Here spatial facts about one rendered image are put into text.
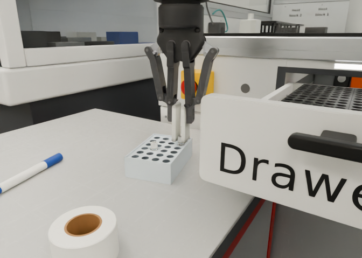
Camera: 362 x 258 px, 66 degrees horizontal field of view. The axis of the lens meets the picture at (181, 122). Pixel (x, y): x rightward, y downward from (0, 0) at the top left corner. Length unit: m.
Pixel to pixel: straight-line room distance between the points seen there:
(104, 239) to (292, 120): 0.22
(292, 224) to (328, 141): 0.52
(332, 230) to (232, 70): 0.42
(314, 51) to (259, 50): 0.11
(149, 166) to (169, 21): 0.23
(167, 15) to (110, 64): 0.67
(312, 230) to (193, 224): 0.42
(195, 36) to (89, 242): 0.33
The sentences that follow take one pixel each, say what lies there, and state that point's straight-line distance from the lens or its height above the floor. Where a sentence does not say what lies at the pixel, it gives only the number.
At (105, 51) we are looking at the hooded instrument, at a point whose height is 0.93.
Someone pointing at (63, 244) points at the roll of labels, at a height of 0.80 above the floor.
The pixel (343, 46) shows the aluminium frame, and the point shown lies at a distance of 0.62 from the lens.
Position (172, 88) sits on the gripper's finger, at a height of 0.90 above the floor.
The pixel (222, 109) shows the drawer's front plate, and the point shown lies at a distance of 0.32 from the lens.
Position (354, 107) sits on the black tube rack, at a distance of 0.44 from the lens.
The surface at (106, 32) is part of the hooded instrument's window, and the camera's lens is 1.13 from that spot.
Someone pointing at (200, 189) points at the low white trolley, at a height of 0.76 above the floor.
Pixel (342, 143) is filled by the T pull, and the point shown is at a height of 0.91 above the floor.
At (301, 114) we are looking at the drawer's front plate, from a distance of 0.29.
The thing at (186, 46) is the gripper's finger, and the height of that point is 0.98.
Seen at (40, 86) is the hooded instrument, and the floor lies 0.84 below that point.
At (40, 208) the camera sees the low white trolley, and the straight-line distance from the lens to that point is 0.46.
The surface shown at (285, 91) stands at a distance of 0.59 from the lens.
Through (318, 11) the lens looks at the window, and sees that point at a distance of 0.64.
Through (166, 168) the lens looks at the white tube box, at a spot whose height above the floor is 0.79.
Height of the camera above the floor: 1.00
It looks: 18 degrees down
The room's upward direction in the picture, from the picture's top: straight up
